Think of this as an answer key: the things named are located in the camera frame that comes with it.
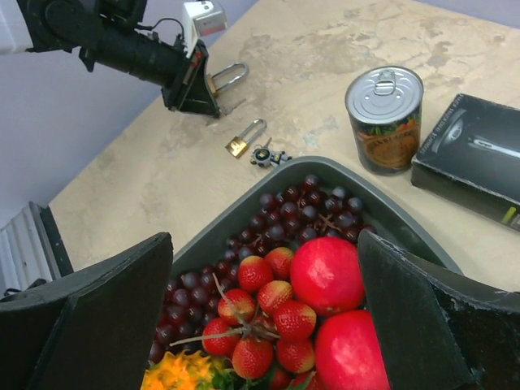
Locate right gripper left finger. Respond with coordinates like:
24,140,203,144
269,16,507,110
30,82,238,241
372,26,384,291
1,232,173,389

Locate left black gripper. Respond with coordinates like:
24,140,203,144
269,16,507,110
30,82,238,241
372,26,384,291
162,42,221,118

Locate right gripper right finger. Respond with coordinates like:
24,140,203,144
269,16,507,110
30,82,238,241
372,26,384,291
358,232,519,389

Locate large brass padlock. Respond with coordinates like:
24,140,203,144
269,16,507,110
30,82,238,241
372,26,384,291
206,62,249,98

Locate small brass padlock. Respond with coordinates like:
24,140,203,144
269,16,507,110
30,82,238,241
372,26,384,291
225,118,267,158

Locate silver keys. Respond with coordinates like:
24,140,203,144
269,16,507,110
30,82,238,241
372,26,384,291
221,98,247,116

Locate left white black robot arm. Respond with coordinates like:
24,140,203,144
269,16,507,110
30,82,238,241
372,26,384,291
1,1,227,118

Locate red apple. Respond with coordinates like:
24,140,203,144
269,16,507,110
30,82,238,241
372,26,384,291
315,310,391,389

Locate orange dragon fruit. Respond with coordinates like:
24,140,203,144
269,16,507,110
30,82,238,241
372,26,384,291
141,351,237,390

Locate dark grey fruit tray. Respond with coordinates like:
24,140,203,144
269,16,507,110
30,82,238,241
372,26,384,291
171,156,462,277

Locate red pomegranate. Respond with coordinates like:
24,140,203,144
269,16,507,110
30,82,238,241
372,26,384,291
290,237,365,317

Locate dark red grape bunch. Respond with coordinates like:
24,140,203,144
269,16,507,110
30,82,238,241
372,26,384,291
149,175,371,364

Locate black green box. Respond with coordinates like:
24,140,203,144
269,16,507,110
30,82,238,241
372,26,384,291
411,93,519,230

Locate tin can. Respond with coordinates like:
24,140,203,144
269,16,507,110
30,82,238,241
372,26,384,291
344,66,424,176

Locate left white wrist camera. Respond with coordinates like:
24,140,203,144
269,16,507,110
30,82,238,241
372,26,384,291
181,1,228,57

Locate aluminium rail frame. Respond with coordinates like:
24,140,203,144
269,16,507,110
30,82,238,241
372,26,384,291
1,202,74,300

